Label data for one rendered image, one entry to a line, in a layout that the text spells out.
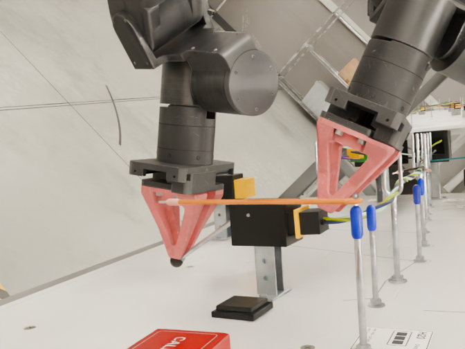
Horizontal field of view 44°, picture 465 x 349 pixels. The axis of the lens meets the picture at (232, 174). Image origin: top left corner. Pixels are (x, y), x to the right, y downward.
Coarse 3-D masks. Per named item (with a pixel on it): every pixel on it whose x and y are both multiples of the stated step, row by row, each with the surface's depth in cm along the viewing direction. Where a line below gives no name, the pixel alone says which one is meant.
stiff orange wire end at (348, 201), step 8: (168, 200) 46; (176, 200) 46; (184, 200) 46; (192, 200) 45; (200, 200) 45; (208, 200) 44; (216, 200) 44; (224, 200) 44; (232, 200) 43; (240, 200) 43; (248, 200) 43; (256, 200) 42; (264, 200) 42; (272, 200) 41; (280, 200) 41; (288, 200) 41; (296, 200) 40; (304, 200) 40; (312, 200) 40; (320, 200) 39; (328, 200) 39; (336, 200) 39; (344, 200) 38; (352, 200) 38; (360, 200) 38
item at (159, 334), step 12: (156, 336) 35; (168, 336) 34; (180, 336) 34; (192, 336) 34; (204, 336) 34; (216, 336) 34; (228, 336) 34; (132, 348) 33; (144, 348) 33; (156, 348) 32; (168, 348) 32; (180, 348) 32; (192, 348) 32; (204, 348) 32; (216, 348) 32; (228, 348) 34
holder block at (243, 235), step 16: (240, 208) 54; (256, 208) 53; (272, 208) 52; (288, 208) 52; (240, 224) 54; (256, 224) 53; (272, 224) 52; (240, 240) 54; (256, 240) 53; (272, 240) 52; (288, 240) 52
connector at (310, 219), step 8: (312, 208) 54; (288, 216) 52; (304, 216) 52; (312, 216) 51; (320, 216) 52; (288, 224) 52; (304, 224) 52; (312, 224) 51; (320, 224) 52; (328, 224) 54; (288, 232) 52; (304, 232) 52; (312, 232) 51; (320, 232) 51
